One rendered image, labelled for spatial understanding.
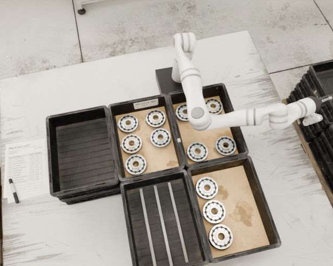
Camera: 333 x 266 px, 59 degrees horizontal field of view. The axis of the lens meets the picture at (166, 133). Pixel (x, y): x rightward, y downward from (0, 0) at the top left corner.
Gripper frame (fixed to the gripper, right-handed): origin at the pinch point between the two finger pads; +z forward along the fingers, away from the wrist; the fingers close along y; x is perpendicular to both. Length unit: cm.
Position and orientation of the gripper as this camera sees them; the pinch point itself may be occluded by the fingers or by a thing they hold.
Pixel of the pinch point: (330, 98)
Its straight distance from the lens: 147.7
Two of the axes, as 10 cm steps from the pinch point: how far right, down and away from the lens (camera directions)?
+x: 3.4, 9.3, -1.3
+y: -3.2, 2.4, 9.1
